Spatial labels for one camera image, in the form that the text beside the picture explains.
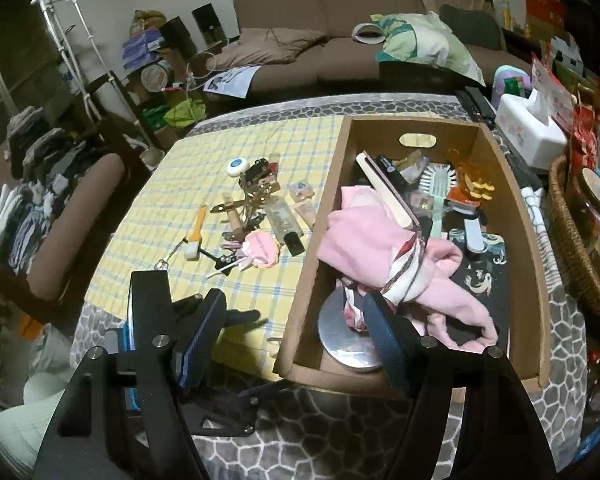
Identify black remote control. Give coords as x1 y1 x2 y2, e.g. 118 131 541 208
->
455 87 496 126

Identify purple green toy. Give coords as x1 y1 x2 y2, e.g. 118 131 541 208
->
492 65 533 98

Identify jar with brown lid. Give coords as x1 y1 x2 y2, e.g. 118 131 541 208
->
575 166 600 221

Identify glass bottle black cap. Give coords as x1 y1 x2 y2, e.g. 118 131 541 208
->
265 199 306 256

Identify round silver mirror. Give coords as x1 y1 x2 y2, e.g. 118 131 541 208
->
317 290 386 373

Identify black cosmetic tube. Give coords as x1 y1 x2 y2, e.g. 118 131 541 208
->
377 155 408 181

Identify pink round lollipop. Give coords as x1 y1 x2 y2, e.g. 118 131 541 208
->
205 230 281 281

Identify brown pillow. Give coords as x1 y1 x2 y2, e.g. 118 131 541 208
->
205 27 328 68

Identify small square packet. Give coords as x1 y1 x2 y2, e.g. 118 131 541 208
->
286 180 316 203

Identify yellow checked tablecloth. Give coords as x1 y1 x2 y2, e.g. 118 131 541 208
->
82 115 351 376

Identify pile of folded clothes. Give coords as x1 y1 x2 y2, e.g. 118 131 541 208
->
0 105 111 271

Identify stack of blue boxes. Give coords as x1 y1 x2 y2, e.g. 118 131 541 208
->
121 27 163 68

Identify black white checked cloth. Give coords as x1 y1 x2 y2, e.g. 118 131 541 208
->
520 187 561 281

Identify person's white clothing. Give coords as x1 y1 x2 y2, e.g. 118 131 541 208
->
0 370 81 480

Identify black pouch white print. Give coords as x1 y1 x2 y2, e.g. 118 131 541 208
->
445 227 511 351

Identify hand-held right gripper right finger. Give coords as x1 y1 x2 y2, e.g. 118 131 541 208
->
362 290 556 480

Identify dark wooden chair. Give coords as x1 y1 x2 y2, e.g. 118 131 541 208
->
87 70 156 161

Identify black gold hair claw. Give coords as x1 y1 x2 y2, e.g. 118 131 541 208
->
240 157 281 201

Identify round printed tin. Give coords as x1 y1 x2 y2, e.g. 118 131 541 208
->
140 62 173 93

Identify cardboard box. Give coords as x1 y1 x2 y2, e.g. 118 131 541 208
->
272 115 553 401

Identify dark grey cushion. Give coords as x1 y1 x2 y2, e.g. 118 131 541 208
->
437 5 506 51

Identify metal keychain clasp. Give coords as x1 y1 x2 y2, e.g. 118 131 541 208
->
154 242 186 272

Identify white tissue box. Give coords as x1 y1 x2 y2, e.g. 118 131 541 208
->
495 87 568 168

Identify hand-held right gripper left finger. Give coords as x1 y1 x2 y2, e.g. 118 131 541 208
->
32 287 227 480

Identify pink fuzzy sock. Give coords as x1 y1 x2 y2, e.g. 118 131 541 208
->
405 239 498 351

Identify mint white hair brush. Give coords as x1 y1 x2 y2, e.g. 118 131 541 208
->
419 162 458 241

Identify black speaker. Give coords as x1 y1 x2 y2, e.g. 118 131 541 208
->
160 16 198 58
191 4 226 46

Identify brown armchair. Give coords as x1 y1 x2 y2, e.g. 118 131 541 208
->
27 152 127 301

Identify red snack packets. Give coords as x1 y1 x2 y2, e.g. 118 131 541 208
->
532 52 600 181

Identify white printed paper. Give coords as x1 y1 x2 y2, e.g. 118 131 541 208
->
202 66 261 98

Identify wicker basket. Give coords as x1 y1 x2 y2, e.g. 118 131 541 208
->
545 155 600 326

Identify white nail buffer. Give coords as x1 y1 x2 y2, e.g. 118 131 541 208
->
462 215 488 253

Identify brown sofa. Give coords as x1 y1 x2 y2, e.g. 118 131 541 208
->
190 0 531 106

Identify beige cosmetic tube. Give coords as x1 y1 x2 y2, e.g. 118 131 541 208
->
292 200 318 233

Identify red orange cartons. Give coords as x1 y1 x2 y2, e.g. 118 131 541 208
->
522 0 566 46

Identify white metal rack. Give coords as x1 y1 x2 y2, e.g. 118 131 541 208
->
30 0 153 151

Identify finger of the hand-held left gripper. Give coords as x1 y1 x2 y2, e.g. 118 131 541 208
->
184 379 293 437
222 309 262 330

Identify pink cloth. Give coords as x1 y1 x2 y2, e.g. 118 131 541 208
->
317 185 431 311

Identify green bag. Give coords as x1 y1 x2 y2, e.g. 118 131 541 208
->
162 97 206 128

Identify orange handled white brush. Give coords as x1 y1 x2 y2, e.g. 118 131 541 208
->
182 205 208 261

